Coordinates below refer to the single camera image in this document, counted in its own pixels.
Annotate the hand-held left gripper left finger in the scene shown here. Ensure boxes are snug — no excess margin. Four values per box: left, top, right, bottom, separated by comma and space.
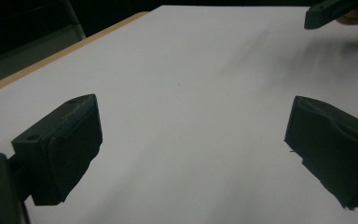
11, 93, 103, 207

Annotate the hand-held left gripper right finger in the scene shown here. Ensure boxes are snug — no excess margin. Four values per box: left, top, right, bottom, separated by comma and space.
283, 95, 358, 210

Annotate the wooden table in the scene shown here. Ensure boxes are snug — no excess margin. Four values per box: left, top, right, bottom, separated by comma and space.
0, 11, 150, 99

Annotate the white board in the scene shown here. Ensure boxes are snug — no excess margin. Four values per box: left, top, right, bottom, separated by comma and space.
0, 4, 358, 224

